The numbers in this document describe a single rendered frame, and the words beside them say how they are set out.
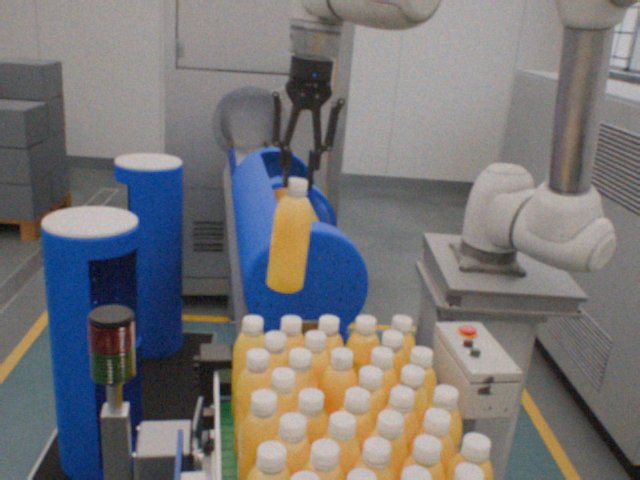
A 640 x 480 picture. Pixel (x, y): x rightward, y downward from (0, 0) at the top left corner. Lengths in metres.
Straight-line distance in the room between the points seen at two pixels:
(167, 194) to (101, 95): 4.04
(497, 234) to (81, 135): 5.57
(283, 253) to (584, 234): 0.72
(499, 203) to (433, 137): 5.01
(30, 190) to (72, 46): 2.23
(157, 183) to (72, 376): 0.93
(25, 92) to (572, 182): 4.24
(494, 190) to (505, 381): 0.61
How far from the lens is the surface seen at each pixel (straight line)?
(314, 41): 1.11
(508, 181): 1.67
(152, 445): 1.34
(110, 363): 0.95
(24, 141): 4.78
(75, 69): 6.74
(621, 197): 3.00
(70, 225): 2.01
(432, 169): 6.73
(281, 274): 1.21
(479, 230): 1.71
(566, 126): 1.50
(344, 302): 1.47
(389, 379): 1.17
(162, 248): 2.80
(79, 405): 2.19
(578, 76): 1.46
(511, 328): 1.77
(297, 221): 1.18
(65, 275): 1.99
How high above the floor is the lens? 1.68
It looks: 20 degrees down
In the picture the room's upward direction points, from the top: 5 degrees clockwise
